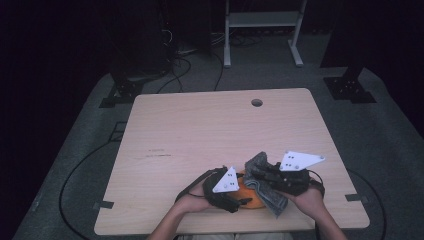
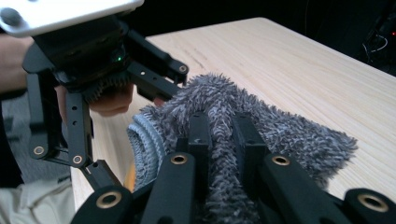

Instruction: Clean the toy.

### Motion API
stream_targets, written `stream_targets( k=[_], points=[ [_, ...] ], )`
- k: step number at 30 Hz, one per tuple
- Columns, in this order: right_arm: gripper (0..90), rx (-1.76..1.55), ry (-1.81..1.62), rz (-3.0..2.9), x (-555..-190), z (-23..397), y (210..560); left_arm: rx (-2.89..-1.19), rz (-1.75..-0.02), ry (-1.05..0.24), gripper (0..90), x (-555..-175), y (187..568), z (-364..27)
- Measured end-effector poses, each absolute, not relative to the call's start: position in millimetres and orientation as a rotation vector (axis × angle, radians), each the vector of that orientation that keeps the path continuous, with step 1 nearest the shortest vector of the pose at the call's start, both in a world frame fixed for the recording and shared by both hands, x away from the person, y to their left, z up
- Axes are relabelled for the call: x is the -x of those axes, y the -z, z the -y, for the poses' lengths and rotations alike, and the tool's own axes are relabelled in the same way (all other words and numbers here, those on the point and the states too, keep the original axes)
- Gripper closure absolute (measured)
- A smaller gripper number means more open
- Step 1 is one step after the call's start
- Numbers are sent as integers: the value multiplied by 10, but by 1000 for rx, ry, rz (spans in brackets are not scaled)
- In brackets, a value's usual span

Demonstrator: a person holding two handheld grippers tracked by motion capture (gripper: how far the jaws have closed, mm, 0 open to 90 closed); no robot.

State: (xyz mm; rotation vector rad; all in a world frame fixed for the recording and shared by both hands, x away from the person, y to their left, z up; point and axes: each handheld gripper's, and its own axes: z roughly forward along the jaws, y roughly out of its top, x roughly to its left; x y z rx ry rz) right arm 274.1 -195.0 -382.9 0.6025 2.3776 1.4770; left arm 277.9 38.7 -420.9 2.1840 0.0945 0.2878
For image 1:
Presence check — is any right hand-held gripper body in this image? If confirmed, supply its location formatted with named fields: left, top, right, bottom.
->
left=272, top=150, right=327, bottom=197

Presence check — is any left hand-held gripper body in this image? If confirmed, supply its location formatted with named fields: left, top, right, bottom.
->
left=202, top=166, right=250, bottom=214

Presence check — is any orange plush toy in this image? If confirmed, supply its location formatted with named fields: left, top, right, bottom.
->
left=232, top=169, right=268, bottom=210

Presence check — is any grey fluffy cloth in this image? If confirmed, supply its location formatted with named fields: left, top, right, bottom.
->
left=242, top=151, right=290, bottom=219

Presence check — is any person's right hand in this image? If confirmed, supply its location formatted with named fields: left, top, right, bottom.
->
left=285, top=185, right=327, bottom=222

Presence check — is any person's left hand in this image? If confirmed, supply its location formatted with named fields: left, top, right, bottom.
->
left=175, top=181, right=219, bottom=215

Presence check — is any black tape strip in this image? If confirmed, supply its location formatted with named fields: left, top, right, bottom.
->
left=344, top=193, right=370, bottom=203
left=92, top=200, right=115, bottom=211

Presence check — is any black stand base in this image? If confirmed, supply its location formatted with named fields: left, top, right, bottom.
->
left=98, top=71, right=145, bottom=109
left=323, top=64, right=378, bottom=105

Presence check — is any white metal stand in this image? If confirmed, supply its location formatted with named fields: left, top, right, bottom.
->
left=223, top=0, right=308, bottom=69

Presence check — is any dark equipment cabinet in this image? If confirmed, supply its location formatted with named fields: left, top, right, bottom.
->
left=108, top=0, right=172, bottom=78

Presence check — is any right hand-held gripper black cable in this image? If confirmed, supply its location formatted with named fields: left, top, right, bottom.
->
left=307, top=169, right=327, bottom=240

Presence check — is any black floor cable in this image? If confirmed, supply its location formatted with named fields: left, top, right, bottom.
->
left=212, top=51, right=225, bottom=92
left=155, top=55, right=193, bottom=95
left=346, top=168, right=388, bottom=240
left=58, top=139, right=125, bottom=240

